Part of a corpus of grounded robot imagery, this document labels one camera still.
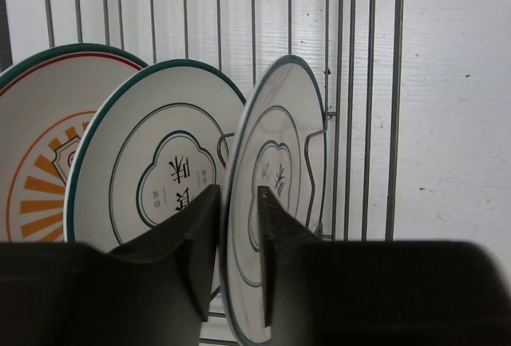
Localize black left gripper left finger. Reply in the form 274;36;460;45
1;185;220;345

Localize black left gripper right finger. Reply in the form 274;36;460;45
257;186;510;345

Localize white plate green flower outline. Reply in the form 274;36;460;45
219;55;327;345

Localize white plate orange sunburst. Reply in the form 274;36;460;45
1;43;147;242

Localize metal wire dish rack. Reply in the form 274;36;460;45
1;0;396;240

